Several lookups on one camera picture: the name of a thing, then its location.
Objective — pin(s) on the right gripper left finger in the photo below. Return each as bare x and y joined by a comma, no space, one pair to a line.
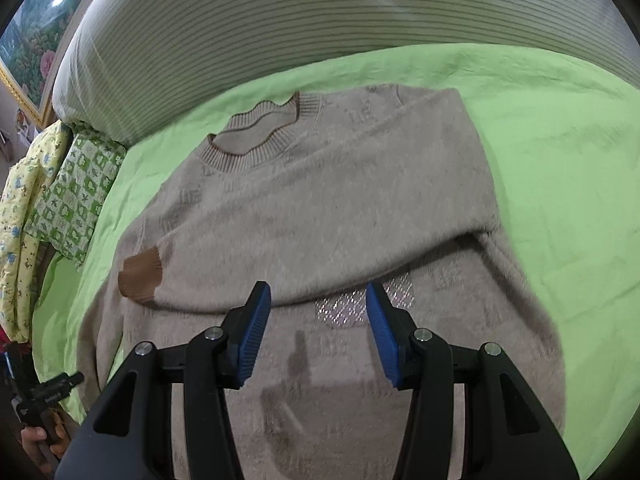
245,326

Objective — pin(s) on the yellow cartoon print quilt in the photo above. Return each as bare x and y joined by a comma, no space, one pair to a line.
27,180

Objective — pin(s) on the green bed sheet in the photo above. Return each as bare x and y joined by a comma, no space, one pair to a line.
562,139

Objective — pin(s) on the beige knit sweater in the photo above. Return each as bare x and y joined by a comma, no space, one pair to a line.
317,197

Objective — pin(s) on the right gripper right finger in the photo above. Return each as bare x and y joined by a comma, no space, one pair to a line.
392,329

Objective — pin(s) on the gold framed landscape painting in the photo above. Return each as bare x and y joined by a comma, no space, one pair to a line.
32,47

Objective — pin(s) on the white striped bolster pillow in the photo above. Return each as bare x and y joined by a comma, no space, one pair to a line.
135,65

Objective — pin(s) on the green patterned small pillow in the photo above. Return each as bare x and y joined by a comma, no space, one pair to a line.
65,216

